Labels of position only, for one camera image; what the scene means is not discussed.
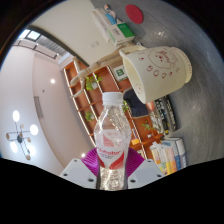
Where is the ceiling air vent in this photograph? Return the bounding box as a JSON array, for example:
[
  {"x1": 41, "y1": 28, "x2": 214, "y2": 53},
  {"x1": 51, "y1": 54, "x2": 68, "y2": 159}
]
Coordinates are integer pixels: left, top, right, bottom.
[{"x1": 33, "y1": 95, "x2": 44, "y2": 119}]

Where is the window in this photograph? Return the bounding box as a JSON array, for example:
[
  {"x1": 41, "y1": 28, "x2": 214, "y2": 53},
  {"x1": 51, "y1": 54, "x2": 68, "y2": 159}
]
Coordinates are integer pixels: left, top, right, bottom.
[{"x1": 18, "y1": 29, "x2": 43, "y2": 43}]

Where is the clear plastic water bottle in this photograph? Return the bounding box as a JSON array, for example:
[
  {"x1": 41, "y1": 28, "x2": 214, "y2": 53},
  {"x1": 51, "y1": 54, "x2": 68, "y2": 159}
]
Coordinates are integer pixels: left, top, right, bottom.
[{"x1": 93, "y1": 91, "x2": 132, "y2": 192}]

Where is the flat round red coaster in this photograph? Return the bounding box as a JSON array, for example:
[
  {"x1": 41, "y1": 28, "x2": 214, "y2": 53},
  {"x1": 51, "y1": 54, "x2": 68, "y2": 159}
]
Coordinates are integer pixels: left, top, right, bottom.
[{"x1": 125, "y1": 3, "x2": 144, "y2": 25}]

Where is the green and white carton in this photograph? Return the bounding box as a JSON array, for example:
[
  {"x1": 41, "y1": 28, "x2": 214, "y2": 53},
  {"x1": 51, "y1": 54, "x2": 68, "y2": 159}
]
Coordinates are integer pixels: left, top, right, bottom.
[
  {"x1": 106, "y1": 22, "x2": 136, "y2": 46},
  {"x1": 113, "y1": 65, "x2": 130, "y2": 82}
]

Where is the grey curtain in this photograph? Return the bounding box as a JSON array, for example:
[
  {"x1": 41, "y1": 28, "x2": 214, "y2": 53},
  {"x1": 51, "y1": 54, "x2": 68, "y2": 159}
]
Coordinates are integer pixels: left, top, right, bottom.
[{"x1": 33, "y1": 34, "x2": 70, "y2": 64}]

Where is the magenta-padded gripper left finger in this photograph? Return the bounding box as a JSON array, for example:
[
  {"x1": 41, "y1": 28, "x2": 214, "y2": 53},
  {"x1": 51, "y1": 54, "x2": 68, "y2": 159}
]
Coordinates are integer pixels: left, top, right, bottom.
[{"x1": 59, "y1": 147, "x2": 102, "y2": 190}]

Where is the wooden bookshelf unit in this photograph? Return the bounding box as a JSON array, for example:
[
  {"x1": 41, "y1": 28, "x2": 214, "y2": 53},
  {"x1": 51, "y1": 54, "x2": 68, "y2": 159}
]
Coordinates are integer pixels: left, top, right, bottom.
[{"x1": 63, "y1": 61, "x2": 164, "y2": 161}]

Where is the cream printed mug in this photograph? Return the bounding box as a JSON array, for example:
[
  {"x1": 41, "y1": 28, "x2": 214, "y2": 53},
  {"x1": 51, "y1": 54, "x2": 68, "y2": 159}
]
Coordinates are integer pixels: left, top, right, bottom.
[{"x1": 118, "y1": 45, "x2": 193, "y2": 105}]

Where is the colourful book stack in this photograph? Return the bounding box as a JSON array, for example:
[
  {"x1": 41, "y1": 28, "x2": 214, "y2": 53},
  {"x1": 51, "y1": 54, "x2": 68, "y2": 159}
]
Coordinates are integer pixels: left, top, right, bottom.
[{"x1": 149, "y1": 137, "x2": 188, "y2": 176}]

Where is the white book stack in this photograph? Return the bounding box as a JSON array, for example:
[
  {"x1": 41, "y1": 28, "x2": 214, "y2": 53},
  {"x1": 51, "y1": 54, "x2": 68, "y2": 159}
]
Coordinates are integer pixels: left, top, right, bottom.
[{"x1": 91, "y1": 8, "x2": 116, "y2": 43}]

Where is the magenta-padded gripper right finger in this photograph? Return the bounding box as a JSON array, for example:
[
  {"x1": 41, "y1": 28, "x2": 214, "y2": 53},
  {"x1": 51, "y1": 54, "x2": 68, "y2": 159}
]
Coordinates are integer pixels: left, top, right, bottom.
[{"x1": 125, "y1": 147, "x2": 166, "y2": 190}]

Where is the branched ceiling lamp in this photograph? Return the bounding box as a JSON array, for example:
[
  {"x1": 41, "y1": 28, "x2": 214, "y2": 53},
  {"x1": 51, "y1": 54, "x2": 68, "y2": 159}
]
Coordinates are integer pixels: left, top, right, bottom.
[{"x1": 5, "y1": 109, "x2": 39, "y2": 161}]

